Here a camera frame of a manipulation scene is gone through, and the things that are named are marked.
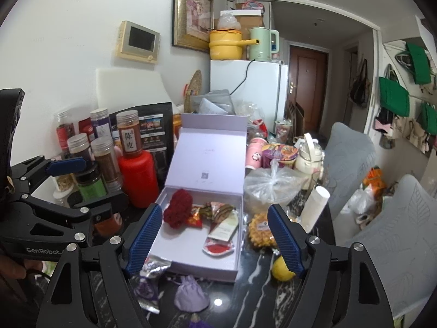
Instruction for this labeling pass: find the purple foil packet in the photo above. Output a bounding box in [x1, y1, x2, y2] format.
[133, 256, 171, 313]

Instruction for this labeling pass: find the pink panda cup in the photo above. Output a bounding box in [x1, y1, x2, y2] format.
[246, 137, 269, 171]

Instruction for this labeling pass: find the white paper roll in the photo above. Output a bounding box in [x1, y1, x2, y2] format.
[300, 185, 331, 233]

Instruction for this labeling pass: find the group of spice jars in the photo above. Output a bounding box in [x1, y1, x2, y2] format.
[53, 108, 123, 236]

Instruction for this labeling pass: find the yellow lemon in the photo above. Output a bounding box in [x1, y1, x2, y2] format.
[271, 256, 296, 282]

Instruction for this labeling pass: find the red plastic bottle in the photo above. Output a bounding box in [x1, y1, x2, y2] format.
[118, 150, 160, 209]

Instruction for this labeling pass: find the cream water bottle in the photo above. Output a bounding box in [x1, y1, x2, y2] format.
[294, 133, 325, 181]

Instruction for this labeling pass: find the red white sachet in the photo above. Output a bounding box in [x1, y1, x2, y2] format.
[202, 237, 235, 257]

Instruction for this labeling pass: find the brown striped snack packet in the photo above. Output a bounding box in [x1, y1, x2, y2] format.
[210, 201, 236, 222]

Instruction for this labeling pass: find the clear plastic drink cup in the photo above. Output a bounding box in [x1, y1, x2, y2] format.
[274, 119, 293, 142]

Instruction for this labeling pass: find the yellow cooking pot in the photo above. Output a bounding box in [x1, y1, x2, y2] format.
[209, 29, 257, 61]

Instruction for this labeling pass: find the dark red knitted cloth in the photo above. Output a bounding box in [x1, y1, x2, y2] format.
[163, 189, 194, 229]

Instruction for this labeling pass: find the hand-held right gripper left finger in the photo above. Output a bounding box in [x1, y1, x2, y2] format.
[36, 203, 164, 328]

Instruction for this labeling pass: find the black power cable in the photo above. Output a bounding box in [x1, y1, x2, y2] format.
[229, 60, 256, 95]

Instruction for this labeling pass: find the grey leaf-print chair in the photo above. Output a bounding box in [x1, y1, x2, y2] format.
[323, 122, 376, 228]
[336, 174, 437, 318]

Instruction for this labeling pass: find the green tote bag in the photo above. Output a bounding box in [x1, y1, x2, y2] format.
[420, 102, 437, 136]
[379, 77, 410, 117]
[406, 42, 433, 84]

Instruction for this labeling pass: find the clear drinking glass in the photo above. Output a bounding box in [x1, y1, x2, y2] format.
[311, 170, 338, 192]

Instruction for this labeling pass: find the red candy packet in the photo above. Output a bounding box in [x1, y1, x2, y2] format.
[187, 207, 204, 228]

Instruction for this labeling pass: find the labelled brown spice jar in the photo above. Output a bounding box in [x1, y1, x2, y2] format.
[116, 110, 143, 159]

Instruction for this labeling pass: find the waffle packet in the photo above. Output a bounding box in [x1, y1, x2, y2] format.
[247, 213, 278, 250]

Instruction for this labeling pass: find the grey plastic bag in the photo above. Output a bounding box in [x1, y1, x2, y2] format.
[190, 90, 236, 116]

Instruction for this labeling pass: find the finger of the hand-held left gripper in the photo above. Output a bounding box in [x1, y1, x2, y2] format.
[20, 191, 128, 229]
[10, 156, 87, 192]

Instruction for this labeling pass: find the lilac gift box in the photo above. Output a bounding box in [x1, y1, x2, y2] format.
[145, 113, 248, 282]

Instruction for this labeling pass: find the lilac drawstring pouch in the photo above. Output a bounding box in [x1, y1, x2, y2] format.
[174, 274, 209, 312]

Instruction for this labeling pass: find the green electric kettle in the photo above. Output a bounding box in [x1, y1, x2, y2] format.
[247, 27, 280, 62]

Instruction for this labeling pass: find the beige wall intercom panel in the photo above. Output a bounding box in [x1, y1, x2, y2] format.
[114, 20, 161, 64]

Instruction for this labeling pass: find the woven straw fan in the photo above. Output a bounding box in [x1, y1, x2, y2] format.
[183, 70, 203, 113]

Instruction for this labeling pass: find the white plastic bag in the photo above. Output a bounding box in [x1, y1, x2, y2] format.
[348, 184, 379, 226]

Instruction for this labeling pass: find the white fridge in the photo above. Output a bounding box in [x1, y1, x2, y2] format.
[210, 60, 289, 134]

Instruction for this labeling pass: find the orange bag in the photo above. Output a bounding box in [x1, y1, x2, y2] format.
[362, 166, 388, 192]

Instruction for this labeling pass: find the person's left hand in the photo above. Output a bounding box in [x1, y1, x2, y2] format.
[0, 256, 46, 303]

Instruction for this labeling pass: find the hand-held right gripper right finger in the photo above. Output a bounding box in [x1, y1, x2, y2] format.
[267, 204, 391, 328]

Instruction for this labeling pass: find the dark purple pouch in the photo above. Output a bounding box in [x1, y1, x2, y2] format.
[188, 314, 209, 328]

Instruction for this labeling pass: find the black printed pouch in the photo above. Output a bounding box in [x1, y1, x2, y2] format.
[133, 102, 175, 190]

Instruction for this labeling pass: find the framed picture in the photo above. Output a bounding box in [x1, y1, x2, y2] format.
[172, 0, 215, 53]

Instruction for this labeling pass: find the brown wooden door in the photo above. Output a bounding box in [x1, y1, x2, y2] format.
[290, 44, 330, 134]

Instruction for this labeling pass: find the green white sachet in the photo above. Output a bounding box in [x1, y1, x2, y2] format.
[207, 212, 238, 242]

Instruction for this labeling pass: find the dark hanging handbag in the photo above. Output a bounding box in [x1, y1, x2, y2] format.
[349, 58, 371, 109]

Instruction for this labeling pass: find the row of hanging beige bags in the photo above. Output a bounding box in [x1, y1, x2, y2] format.
[374, 107, 437, 155]

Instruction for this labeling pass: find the purple instant noodle bowl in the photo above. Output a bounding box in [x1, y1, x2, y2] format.
[261, 143, 301, 170]

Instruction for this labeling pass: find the crumpled clear plastic bag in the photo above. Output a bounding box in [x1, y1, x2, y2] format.
[217, 12, 241, 31]

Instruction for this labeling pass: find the cardboard box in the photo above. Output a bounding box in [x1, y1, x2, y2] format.
[227, 8, 265, 31]

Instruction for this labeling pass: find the red printed plastic bag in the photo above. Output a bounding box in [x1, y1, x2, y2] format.
[247, 118, 270, 140]

